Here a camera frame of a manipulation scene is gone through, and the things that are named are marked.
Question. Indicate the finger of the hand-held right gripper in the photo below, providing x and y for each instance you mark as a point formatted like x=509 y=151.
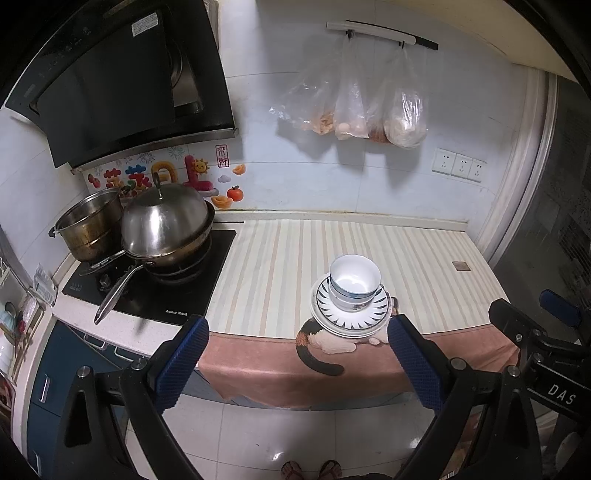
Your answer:
x=512 y=323
x=561 y=308

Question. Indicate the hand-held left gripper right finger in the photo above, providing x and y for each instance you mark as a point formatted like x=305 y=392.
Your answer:
x=415 y=364

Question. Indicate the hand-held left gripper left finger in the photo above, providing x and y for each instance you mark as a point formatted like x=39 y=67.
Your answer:
x=182 y=364

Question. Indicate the blue striped white plate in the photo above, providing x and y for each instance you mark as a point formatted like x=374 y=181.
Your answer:
x=355 y=318

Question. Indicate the blue patterned white bowl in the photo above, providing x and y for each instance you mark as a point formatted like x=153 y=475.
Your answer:
x=344 y=302

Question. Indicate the large white plate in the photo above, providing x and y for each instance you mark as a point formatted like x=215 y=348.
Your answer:
x=318 y=314

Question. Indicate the black gas cooktop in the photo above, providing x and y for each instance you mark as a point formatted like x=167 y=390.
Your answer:
x=184 y=295

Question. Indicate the small square metal cover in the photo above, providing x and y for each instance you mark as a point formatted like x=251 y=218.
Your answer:
x=460 y=265

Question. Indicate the steel wok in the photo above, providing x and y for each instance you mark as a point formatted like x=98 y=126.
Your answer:
x=184 y=259

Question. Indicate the striped counter cloth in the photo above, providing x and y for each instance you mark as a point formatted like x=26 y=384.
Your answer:
x=277 y=277

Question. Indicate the blue kitchen cabinet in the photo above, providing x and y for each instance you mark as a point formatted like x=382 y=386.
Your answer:
x=46 y=415

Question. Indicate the person's left foot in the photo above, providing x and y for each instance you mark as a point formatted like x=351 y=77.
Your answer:
x=293 y=471

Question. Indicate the clear plastic packet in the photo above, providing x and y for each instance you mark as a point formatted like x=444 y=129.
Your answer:
x=45 y=286

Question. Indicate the steel stockpot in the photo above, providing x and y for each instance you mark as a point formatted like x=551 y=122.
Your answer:
x=87 y=235

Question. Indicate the cluttered side shelf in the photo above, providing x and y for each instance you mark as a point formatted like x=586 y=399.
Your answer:
x=14 y=323

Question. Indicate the clear plastic bag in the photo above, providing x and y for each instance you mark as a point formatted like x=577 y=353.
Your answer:
x=351 y=115
x=406 y=120
x=376 y=131
x=314 y=106

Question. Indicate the black range hood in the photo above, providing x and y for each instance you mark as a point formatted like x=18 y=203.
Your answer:
x=115 y=83

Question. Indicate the white wall outlet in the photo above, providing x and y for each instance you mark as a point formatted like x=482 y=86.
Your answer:
x=461 y=166
x=477 y=170
x=443 y=161

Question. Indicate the colourful wall sticker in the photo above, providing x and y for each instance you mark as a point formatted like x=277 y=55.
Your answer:
x=138 y=177

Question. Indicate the white wall hook rail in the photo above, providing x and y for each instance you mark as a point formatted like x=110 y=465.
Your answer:
x=378 y=30

